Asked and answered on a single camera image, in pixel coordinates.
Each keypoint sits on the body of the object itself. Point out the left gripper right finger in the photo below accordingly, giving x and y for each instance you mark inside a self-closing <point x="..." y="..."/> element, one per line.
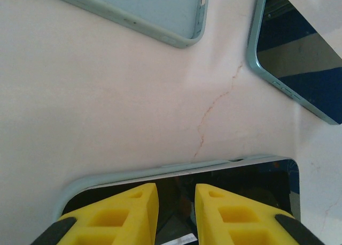
<point x="240" y="223"/>

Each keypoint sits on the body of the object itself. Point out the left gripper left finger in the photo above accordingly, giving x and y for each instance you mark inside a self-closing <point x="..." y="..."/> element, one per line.
<point x="112" y="223"/>

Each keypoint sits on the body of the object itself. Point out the black phone silver edge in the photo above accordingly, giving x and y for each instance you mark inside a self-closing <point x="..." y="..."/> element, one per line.
<point x="240" y="180"/>

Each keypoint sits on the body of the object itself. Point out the black phone teal edge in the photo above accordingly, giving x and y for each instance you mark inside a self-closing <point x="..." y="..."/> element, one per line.
<point x="294" y="55"/>

